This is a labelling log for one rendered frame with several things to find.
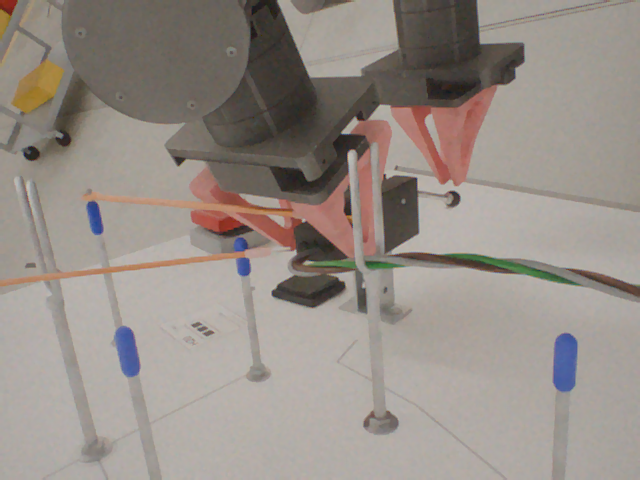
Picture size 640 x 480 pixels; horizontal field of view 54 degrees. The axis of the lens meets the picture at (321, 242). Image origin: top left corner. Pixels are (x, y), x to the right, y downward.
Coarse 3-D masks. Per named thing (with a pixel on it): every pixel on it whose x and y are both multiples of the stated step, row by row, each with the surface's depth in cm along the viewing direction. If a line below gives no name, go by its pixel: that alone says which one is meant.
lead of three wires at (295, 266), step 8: (304, 248) 36; (312, 248) 36; (320, 248) 36; (296, 256) 34; (304, 256) 35; (368, 256) 28; (376, 256) 28; (288, 264) 33; (296, 264) 32; (304, 264) 31; (312, 264) 31; (320, 264) 30; (328, 264) 29; (336, 264) 29; (344, 264) 29; (352, 264) 29; (368, 264) 28; (376, 264) 28; (296, 272) 32; (304, 272) 31; (312, 272) 30; (320, 272) 30; (328, 272) 30; (336, 272) 29; (344, 272) 29
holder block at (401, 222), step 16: (384, 176) 43; (400, 176) 42; (384, 192) 38; (400, 192) 40; (416, 192) 41; (384, 208) 39; (400, 208) 40; (416, 208) 42; (384, 224) 39; (400, 224) 40; (416, 224) 42; (384, 240) 39; (400, 240) 41
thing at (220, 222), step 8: (192, 216) 58; (200, 216) 57; (208, 216) 56; (216, 216) 56; (224, 216) 55; (200, 224) 57; (208, 224) 56; (216, 224) 55; (224, 224) 55; (232, 224) 56; (240, 224) 56; (216, 232) 57; (224, 232) 56
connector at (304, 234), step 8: (304, 224) 37; (352, 224) 37; (296, 232) 37; (304, 232) 37; (312, 232) 36; (320, 232) 36; (296, 240) 37; (304, 240) 37; (312, 240) 37; (320, 240) 36; (328, 240) 36; (296, 248) 37; (328, 248) 36; (336, 248) 36; (312, 256) 37; (320, 256) 37; (328, 256) 36; (336, 256) 36; (344, 256) 36
